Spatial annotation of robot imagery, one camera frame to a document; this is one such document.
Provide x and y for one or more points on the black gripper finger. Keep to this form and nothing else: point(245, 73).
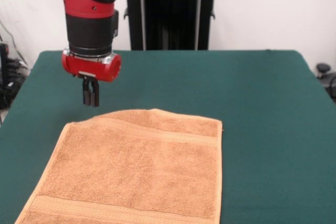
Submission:
point(95, 93)
point(86, 91)

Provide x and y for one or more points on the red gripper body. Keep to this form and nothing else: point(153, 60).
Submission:
point(89, 68)

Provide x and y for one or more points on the orange terry towel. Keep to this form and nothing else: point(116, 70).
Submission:
point(131, 169)

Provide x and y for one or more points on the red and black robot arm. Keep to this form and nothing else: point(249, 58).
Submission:
point(89, 11)

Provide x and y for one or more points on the black electronics box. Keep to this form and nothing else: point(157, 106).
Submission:
point(3, 72)

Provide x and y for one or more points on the dark green table cloth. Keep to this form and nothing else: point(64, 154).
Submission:
point(262, 90)

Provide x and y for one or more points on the black office chair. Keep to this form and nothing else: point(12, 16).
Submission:
point(326, 77)

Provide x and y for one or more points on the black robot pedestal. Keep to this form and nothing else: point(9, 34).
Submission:
point(170, 19)

